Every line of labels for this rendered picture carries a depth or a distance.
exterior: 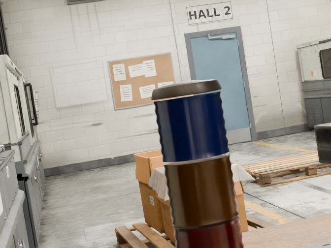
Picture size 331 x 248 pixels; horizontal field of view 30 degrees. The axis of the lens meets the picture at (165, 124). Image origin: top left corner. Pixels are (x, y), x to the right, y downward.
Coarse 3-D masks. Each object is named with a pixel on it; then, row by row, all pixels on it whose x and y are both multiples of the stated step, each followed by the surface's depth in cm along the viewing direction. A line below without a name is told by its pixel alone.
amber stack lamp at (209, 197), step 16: (192, 160) 34; (208, 160) 33; (224, 160) 33; (176, 176) 33; (192, 176) 33; (208, 176) 33; (224, 176) 33; (176, 192) 33; (192, 192) 33; (208, 192) 33; (224, 192) 33; (176, 208) 33; (192, 208) 33; (208, 208) 33; (224, 208) 33; (176, 224) 34; (192, 224) 33
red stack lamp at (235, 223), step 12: (180, 228) 33; (192, 228) 33; (204, 228) 33; (216, 228) 33; (228, 228) 33; (240, 228) 34; (180, 240) 34; (192, 240) 33; (204, 240) 33; (216, 240) 33; (228, 240) 33; (240, 240) 34
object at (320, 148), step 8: (320, 128) 57; (328, 128) 55; (320, 136) 57; (328, 136) 56; (320, 144) 57; (328, 144) 56; (320, 152) 57; (328, 152) 56; (320, 160) 58; (328, 160) 56
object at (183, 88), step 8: (192, 80) 34; (200, 80) 33; (208, 80) 33; (216, 80) 34; (160, 88) 33; (168, 88) 33; (176, 88) 32; (184, 88) 32; (192, 88) 32; (200, 88) 32; (208, 88) 33; (216, 88) 33; (152, 96) 34; (160, 96) 33; (168, 96) 32; (176, 96) 32
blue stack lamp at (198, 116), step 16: (192, 96) 32; (208, 96) 33; (160, 112) 33; (176, 112) 33; (192, 112) 32; (208, 112) 33; (160, 128) 34; (176, 128) 33; (192, 128) 32; (208, 128) 33; (224, 128) 34; (176, 144) 33; (192, 144) 32; (208, 144) 33; (224, 144) 33; (176, 160) 33
